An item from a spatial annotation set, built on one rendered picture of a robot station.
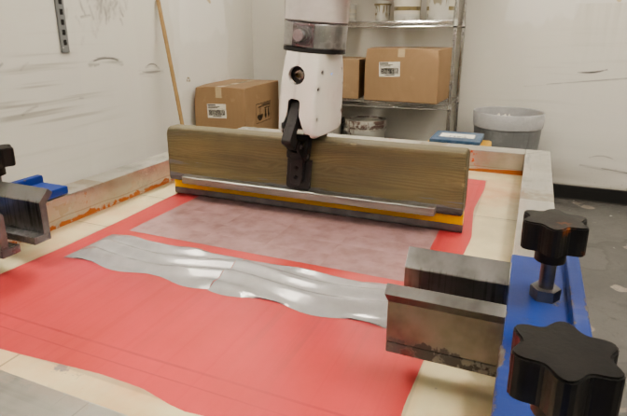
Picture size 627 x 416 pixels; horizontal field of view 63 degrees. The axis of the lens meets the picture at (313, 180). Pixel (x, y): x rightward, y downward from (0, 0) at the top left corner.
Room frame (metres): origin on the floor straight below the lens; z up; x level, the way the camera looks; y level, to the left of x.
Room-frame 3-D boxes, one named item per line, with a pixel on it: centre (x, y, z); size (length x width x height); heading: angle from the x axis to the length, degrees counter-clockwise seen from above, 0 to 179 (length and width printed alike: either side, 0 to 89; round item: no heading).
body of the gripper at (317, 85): (0.64, 0.00, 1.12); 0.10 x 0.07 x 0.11; 157
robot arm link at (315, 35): (0.63, 0.00, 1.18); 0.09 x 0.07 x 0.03; 157
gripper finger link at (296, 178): (0.61, 0.02, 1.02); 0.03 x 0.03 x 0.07; 67
